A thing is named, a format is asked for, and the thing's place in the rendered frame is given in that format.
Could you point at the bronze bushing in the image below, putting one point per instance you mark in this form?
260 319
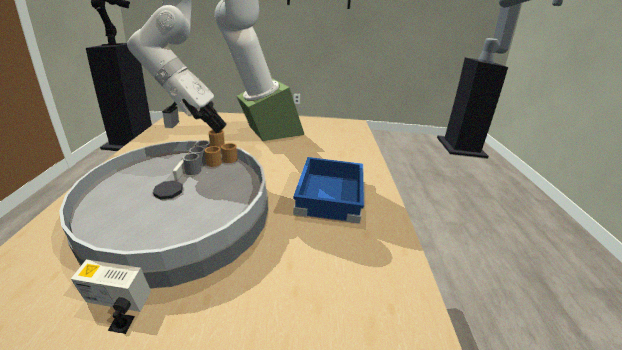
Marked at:
229 152
216 139
213 156

